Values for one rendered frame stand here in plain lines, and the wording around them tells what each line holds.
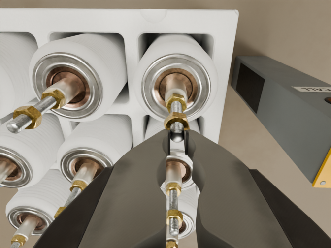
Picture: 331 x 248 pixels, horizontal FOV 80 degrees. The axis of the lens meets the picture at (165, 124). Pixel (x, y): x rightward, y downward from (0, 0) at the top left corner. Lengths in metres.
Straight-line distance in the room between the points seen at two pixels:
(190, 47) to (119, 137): 0.16
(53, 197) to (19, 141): 0.12
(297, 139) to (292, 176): 0.47
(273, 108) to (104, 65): 0.23
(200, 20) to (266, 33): 0.24
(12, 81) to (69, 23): 0.10
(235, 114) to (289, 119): 0.27
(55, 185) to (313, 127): 0.39
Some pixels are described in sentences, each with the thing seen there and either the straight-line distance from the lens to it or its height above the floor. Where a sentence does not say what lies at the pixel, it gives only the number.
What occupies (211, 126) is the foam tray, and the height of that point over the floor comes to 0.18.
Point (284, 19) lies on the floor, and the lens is 0.51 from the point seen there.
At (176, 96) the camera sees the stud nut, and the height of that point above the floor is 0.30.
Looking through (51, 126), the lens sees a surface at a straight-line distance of 0.37.
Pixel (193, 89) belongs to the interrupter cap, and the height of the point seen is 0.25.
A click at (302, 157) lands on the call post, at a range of 0.26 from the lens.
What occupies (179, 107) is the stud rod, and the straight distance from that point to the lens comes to 0.17.
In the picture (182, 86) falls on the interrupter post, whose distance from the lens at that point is 0.20.
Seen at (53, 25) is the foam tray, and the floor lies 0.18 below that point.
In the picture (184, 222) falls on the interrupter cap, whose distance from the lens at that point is 0.36.
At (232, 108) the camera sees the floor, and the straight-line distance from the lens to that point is 0.53.
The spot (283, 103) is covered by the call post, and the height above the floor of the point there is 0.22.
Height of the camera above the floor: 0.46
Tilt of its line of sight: 61 degrees down
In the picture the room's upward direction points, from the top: 177 degrees counter-clockwise
